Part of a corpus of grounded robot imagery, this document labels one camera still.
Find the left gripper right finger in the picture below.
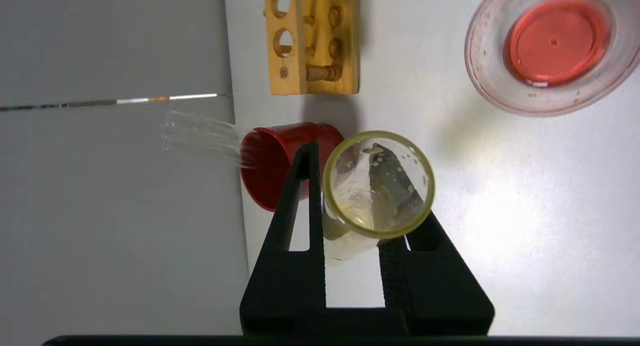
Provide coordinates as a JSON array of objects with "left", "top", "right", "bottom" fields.
[{"left": 369, "top": 143, "right": 496, "bottom": 336}]

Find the clear glass beaker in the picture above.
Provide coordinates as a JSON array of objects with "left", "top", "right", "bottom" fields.
[{"left": 463, "top": 0, "right": 640, "bottom": 118}]

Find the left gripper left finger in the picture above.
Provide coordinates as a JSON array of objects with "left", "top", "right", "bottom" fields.
[{"left": 239, "top": 140, "right": 327, "bottom": 336}]

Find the test tube with yellow pigment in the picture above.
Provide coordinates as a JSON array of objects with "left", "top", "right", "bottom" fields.
[{"left": 321, "top": 130, "right": 436, "bottom": 267}]

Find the dark red plastic cup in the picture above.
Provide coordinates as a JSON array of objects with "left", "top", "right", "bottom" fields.
[{"left": 239, "top": 122, "right": 346, "bottom": 213}]

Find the wooden test tube rack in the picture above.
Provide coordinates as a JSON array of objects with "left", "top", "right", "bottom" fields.
[{"left": 264, "top": 0, "right": 361, "bottom": 96}]

